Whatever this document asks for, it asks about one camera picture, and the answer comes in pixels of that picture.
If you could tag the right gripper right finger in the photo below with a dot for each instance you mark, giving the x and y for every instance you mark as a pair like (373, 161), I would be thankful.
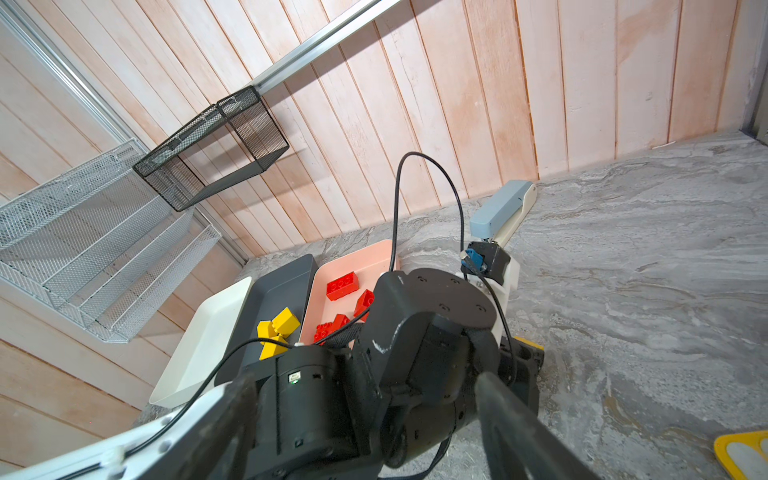
(517, 445)

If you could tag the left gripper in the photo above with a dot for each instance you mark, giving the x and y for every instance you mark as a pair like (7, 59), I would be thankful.
(430, 335)

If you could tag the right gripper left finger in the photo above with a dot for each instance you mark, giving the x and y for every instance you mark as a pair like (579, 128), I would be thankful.
(217, 445)

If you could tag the red square lego brick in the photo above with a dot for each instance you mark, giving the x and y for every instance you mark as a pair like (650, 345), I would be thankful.
(363, 303)

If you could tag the yellow square lego brick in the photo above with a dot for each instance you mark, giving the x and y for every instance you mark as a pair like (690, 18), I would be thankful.
(273, 347)
(285, 323)
(265, 329)

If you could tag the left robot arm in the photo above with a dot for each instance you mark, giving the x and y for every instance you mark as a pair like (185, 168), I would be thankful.
(304, 425)

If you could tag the white plastic tray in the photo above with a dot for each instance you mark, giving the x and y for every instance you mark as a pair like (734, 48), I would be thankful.
(201, 347)

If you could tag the pink plastic tray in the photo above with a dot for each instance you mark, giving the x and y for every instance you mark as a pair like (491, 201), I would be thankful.
(368, 263)

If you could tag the dark grey plastic tray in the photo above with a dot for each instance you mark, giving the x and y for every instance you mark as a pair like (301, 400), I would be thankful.
(286, 287)

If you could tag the yellow calculator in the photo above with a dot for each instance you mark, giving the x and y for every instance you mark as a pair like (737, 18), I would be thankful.
(743, 455)

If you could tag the white wire mesh shelf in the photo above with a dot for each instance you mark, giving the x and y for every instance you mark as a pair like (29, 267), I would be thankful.
(100, 247)

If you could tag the black mesh wall basket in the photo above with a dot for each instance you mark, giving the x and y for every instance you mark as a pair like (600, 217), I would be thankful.
(227, 143)

